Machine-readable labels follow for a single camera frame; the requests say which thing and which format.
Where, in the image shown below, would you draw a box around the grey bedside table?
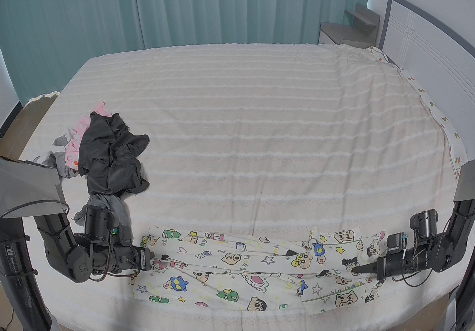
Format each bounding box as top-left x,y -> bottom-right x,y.
319,3 -> 381,49

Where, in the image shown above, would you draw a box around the grey and white garment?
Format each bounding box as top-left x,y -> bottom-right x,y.
35,134 -> 80,179

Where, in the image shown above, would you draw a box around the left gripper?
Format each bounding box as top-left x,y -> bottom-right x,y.
111,246 -> 153,273

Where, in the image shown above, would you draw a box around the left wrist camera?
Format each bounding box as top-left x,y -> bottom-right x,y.
113,226 -> 133,247

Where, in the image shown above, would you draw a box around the bed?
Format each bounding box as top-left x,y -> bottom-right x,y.
15,0 -> 475,331

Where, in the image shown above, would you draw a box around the black garment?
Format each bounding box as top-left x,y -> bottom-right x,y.
78,113 -> 151,198

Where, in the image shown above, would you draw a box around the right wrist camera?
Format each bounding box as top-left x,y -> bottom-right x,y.
386,233 -> 409,256

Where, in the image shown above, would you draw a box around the dark grey garment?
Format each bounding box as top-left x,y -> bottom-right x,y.
74,191 -> 133,238

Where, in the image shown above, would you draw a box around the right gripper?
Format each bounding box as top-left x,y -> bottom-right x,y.
377,253 -> 412,281

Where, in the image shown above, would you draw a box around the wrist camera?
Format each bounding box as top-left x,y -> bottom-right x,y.
386,233 -> 409,256
113,226 -> 133,247

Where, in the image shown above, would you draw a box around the pink garment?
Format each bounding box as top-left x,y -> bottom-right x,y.
65,100 -> 114,169

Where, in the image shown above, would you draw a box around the white printed pyjama top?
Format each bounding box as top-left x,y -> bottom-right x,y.
128,226 -> 388,315

